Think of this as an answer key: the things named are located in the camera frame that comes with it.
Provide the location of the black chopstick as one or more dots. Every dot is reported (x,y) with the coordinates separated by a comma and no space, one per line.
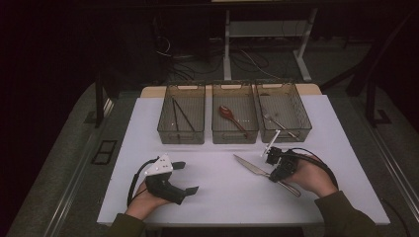
(184,115)
(175,118)

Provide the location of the silver table knife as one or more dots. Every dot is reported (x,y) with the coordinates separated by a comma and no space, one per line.
(252,168)

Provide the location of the aluminium rail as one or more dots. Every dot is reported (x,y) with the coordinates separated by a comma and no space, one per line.
(395,168)
(66,197)

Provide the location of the person's right hand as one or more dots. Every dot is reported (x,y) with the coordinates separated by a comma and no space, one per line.
(313,179)

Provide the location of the person's left hand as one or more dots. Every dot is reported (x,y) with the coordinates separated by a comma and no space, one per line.
(145,202)

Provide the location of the silver fork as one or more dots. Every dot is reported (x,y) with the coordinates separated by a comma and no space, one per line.
(278,123)

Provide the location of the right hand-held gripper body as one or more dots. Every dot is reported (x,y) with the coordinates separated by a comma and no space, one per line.
(288,163)

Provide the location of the smoky transparent plastic bin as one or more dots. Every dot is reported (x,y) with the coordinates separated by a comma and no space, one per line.
(181,138)
(234,140)
(303,125)

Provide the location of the white metal stand frame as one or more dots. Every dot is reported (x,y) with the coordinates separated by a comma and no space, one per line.
(227,49)

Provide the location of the black metal stand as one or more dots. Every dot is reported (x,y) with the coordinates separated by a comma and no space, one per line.
(99,98)
(371,105)

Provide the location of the reddish brown wooden spoon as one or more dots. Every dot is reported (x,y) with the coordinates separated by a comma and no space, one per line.
(227,112)

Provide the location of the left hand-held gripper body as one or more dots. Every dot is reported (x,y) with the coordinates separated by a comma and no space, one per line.
(161,179)

